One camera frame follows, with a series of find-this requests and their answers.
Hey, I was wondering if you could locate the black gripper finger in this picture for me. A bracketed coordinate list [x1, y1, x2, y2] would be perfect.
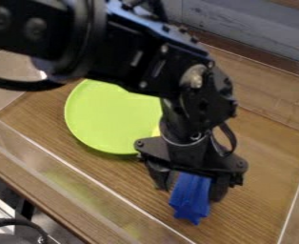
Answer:
[147, 161, 176, 192]
[208, 174, 231, 202]

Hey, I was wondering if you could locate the black cable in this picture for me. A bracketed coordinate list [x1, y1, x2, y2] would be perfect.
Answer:
[0, 217, 51, 244]

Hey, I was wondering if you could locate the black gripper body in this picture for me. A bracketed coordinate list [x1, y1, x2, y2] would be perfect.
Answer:
[135, 136, 248, 187]

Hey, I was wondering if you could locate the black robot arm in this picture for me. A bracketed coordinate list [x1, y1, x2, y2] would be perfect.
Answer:
[0, 0, 248, 202]

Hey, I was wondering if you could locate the clear acrylic front wall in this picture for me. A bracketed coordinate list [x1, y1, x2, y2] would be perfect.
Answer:
[0, 120, 195, 244]

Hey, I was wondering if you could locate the green round plate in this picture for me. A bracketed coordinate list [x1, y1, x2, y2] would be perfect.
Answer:
[65, 80, 162, 154]

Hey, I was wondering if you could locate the blue star-shaped block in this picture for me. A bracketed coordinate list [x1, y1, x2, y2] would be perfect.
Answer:
[170, 173, 211, 225]

